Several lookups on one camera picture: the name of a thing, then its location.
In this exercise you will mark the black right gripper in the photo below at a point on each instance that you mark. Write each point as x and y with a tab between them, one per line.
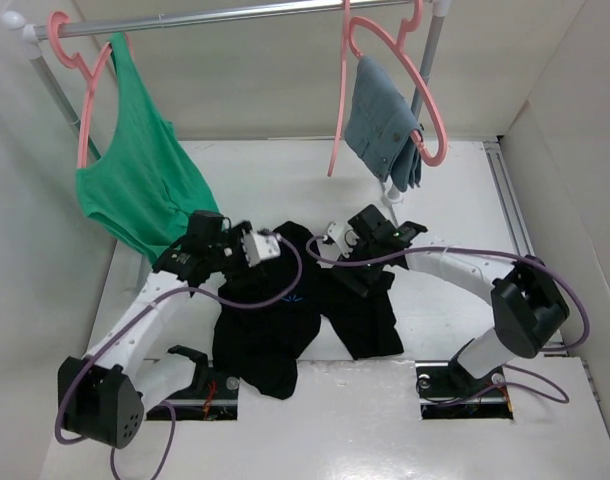
346	276

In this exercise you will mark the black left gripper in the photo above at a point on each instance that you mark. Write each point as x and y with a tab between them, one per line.
235	238

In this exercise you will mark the black t shirt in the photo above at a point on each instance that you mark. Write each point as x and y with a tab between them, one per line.
262	346

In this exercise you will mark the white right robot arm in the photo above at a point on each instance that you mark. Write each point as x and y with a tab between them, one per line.
525	297

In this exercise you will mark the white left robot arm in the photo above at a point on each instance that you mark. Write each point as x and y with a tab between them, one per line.
106	394

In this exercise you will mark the pink hanger with shorts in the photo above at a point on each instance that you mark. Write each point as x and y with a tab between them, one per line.
419	77

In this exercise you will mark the green tank top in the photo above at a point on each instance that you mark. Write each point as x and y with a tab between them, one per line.
145	187

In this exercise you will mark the blue denim shorts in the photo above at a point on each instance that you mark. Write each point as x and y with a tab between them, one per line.
380	126

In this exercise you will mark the metal clothes rack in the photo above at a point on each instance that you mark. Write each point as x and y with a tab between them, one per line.
59	27

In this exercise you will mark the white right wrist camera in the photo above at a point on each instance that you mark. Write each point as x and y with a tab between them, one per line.
343	236

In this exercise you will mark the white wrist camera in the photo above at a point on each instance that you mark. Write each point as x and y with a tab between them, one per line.
258	247
343	236

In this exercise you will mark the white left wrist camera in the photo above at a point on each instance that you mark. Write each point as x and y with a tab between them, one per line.
258	247

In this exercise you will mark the aluminium rail on table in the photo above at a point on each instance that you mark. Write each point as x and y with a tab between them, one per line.
508	199

